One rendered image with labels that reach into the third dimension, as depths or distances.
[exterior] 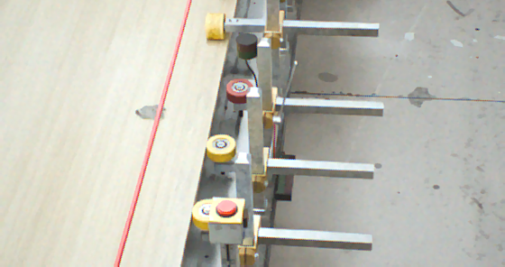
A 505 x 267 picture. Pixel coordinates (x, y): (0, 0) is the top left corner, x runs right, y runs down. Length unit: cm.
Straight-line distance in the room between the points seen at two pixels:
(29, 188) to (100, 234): 26
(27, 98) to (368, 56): 198
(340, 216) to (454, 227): 42
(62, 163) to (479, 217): 171
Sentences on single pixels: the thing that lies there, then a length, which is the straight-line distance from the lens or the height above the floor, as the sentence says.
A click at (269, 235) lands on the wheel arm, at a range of 259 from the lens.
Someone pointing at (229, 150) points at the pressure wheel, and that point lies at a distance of 273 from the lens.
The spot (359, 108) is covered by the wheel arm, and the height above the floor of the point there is 86.
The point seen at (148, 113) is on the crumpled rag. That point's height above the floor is 91.
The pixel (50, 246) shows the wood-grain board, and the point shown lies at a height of 90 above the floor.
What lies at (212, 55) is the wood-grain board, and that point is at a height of 90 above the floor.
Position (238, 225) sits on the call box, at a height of 121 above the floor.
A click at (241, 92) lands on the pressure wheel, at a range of 291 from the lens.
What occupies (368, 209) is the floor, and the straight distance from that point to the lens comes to 384.
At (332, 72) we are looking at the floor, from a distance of 446.
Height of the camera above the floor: 273
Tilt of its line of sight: 41 degrees down
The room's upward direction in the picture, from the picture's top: 2 degrees counter-clockwise
